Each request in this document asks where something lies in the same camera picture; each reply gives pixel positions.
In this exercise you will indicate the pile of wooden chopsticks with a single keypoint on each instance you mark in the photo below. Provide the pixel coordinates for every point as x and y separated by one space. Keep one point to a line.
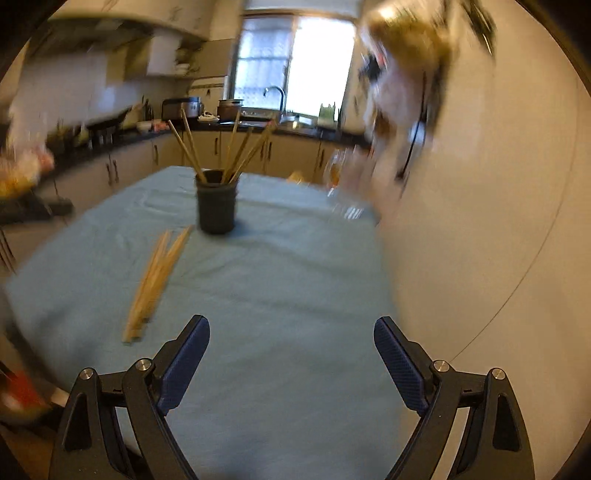
154 281

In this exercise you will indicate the stacked cooking pots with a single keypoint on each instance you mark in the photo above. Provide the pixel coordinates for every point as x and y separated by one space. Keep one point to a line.
230 110

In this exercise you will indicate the green label detergent bottle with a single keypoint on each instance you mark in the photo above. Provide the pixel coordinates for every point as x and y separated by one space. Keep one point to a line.
327 112

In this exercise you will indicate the dark grey perforated utensil holder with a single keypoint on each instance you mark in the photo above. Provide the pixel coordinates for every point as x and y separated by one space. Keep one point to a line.
217 205

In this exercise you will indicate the blue-grey tablecloth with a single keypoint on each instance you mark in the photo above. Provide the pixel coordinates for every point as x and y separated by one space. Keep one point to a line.
277 277

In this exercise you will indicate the cream kitchen base cabinets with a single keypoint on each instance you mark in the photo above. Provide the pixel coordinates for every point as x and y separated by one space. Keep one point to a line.
138 157

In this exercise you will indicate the kitchen window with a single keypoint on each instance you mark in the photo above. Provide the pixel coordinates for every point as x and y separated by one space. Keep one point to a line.
318 64

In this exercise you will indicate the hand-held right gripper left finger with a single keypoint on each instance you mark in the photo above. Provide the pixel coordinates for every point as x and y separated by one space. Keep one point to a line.
182 364

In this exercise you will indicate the hanging cloths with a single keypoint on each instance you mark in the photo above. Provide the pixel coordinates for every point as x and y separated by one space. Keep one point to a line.
406 41

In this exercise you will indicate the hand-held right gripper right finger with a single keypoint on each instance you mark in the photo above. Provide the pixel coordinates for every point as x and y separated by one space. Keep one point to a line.
401 364

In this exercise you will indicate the chrome kitchen faucet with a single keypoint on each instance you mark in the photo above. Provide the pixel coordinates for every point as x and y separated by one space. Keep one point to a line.
280 97

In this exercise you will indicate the steel countertop appliance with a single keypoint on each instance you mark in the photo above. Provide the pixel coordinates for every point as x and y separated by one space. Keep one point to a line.
178 108

